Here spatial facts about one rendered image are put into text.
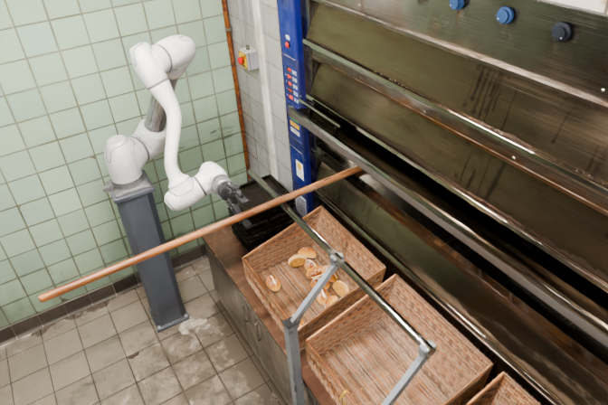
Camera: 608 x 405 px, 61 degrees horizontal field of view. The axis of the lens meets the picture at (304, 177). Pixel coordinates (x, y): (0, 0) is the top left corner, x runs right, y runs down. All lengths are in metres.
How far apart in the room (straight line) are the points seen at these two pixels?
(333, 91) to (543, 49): 1.04
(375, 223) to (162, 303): 1.48
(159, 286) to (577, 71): 2.45
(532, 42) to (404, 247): 1.06
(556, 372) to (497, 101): 0.88
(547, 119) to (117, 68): 2.20
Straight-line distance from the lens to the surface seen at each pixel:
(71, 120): 3.03
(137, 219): 2.83
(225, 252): 2.88
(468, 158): 1.75
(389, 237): 2.27
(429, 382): 2.31
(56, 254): 3.43
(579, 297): 1.58
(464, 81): 1.66
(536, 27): 1.47
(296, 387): 2.28
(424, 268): 2.15
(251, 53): 2.83
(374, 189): 2.23
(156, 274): 3.09
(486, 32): 1.57
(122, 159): 2.66
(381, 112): 2.02
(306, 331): 2.30
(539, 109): 1.51
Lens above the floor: 2.48
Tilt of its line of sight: 34 degrees down
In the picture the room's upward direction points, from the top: 4 degrees counter-clockwise
